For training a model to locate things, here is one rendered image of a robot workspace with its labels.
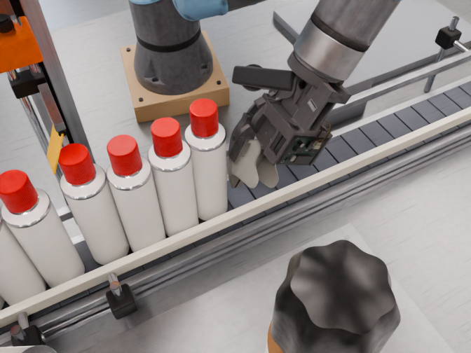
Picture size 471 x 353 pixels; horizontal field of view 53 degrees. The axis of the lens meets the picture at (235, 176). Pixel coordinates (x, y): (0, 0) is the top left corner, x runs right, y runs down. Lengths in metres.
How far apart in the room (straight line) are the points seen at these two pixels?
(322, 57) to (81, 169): 0.29
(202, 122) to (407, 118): 0.44
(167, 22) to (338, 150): 0.35
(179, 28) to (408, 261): 0.52
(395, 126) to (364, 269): 0.56
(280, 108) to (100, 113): 0.46
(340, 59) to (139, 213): 0.29
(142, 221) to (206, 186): 0.10
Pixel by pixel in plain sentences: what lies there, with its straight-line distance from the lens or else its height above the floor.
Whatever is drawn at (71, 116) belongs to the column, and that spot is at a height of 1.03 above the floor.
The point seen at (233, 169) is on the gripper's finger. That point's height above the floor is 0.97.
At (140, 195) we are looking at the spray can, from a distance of 0.56.
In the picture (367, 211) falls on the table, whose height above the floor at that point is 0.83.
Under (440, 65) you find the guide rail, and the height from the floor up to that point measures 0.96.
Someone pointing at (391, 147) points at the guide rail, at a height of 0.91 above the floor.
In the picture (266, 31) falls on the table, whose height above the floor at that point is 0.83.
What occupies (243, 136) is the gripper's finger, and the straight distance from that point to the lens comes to 0.61.
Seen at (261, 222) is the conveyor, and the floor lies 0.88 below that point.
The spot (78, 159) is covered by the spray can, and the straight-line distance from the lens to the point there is 0.53.
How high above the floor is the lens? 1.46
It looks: 51 degrees down
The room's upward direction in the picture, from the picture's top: straight up
